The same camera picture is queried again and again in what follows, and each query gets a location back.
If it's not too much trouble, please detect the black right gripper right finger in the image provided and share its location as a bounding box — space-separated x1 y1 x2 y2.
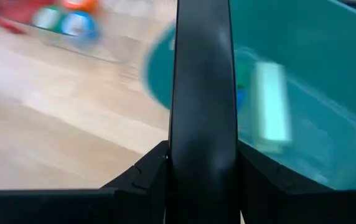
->
238 140 331 224

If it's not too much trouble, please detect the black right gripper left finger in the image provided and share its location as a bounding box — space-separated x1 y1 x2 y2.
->
100 140 170 224

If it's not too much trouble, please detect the mint green stapler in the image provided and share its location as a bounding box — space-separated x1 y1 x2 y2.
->
249 60 293 153

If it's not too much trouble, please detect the blue mini stapler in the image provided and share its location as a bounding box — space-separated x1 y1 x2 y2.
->
236 88 249 110

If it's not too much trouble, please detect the green mini stapler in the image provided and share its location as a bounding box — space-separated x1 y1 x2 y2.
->
235 60 253 90

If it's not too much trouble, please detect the black stapler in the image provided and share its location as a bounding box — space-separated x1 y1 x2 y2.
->
168 0 240 224

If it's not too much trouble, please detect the teal plastic bin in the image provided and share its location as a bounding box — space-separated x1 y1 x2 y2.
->
140 0 356 191

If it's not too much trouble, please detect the blue tape roll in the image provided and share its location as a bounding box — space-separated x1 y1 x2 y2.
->
60 11 101 44

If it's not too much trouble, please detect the orange tape roll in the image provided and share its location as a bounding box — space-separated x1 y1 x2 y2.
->
61 0 100 13

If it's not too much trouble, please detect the green tape roll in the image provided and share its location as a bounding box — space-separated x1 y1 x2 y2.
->
30 6 63 32

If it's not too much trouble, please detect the clear plastic container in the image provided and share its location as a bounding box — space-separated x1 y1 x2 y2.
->
25 0 154 65

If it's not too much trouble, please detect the red desk lamp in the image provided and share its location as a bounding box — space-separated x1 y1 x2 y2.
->
0 0 51 35

